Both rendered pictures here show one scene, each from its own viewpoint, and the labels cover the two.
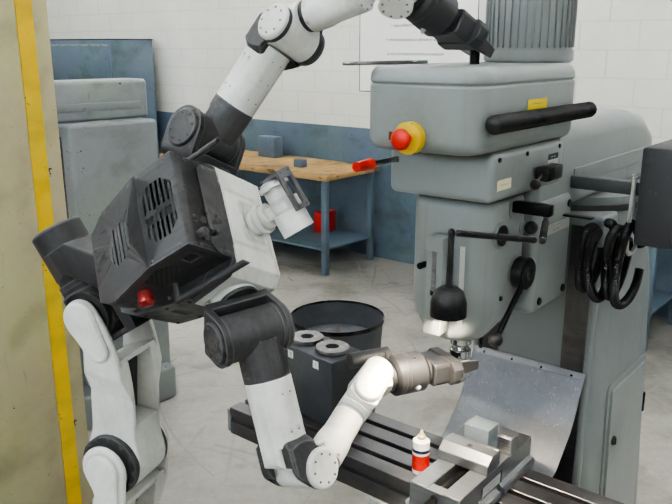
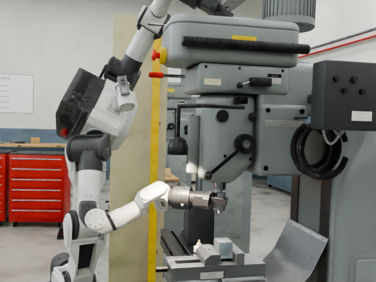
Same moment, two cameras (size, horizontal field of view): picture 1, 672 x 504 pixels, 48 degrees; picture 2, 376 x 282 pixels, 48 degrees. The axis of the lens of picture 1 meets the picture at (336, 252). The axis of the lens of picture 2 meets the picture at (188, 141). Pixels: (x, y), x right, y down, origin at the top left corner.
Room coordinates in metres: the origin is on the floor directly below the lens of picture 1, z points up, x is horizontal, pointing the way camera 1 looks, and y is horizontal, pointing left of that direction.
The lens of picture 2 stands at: (0.26, -1.17, 1.54)
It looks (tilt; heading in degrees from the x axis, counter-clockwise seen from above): 3 degrees down; 38
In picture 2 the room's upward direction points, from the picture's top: 2 degrees clockwise
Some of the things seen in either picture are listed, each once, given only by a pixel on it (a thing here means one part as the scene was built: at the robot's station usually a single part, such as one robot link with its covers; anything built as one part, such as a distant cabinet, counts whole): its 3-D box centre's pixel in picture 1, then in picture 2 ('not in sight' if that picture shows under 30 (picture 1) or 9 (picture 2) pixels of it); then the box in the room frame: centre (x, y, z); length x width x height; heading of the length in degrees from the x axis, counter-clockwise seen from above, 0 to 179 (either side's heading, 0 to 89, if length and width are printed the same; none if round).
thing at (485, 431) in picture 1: (481, 435); (222, 248); (1.55, -0.33, 1.07); 0.06 x 0.05 x 0.06; 51
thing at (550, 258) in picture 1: (506, 244); (270, 138); (1.74, -0.41, 1.47); 0.24 x 0.19 x 0.26; 51
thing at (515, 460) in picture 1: (473, 462); (214, 263); (1.52, -0.31, 1.01); 0.35 x 0.15 x 0.11; 141
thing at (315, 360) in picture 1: (319, 375); (198, 218); (1.90, 0.04, 1.06); 0.22 x 0.12 x 0.20; 44
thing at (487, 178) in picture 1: (479, 163); (234, 81); (1.62, -0.31, 1.68); 0.34 x 0.24 x 0.10; 141
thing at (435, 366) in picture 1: (425, 370); (195, 199); (1.55, -0.20, 1.23); 0.13 x 0.12 x 0.10; 26
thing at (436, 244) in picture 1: (437, 284); (192, 144); (1.50, -0.21, 1.45); 0.04 x 0.04 x 0.21; 51
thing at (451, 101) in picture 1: (475, 103); (228, 46); (1.60, -0.29, 1.81); 0.47 x 0.26 x 0.16; 141
